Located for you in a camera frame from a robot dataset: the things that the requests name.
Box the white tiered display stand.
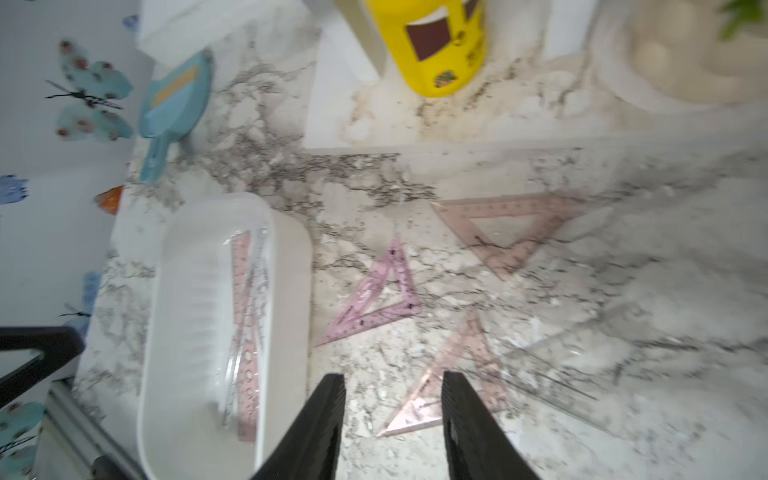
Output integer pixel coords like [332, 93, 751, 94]
[136, 1, 767, 153]

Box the pink triangle ruler small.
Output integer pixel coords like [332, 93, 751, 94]
[316, 237, 422, 346]

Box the pink triangle ruler large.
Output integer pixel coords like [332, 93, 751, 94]
[432, 194, 582, 281]

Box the shell planter with greenery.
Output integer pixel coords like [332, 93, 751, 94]
[590, 1, 767, 114]

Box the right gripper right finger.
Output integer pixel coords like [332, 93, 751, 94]
[441, 371, 539, 480]

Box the teal dustpan brush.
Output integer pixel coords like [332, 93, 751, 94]
[138, 51, 212, 184]

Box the clear triangle ruler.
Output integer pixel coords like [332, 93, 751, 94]
[487, 302, 650, 437]

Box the pink straight ruler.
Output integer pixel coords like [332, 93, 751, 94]
[232, 231, 260, 442]

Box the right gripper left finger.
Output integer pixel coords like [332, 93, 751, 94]
[252, 373, 346, 480]

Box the white plastic storage box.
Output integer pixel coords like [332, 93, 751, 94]
[137, 193, 312, 479]

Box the clear straight ruler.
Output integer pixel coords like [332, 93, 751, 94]
[220, 228, 270, 431]

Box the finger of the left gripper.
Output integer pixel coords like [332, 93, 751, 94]
[1, 326, 85, 407]

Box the pink triangle ruler middle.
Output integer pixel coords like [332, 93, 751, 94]
[378, 311, 509, 437]

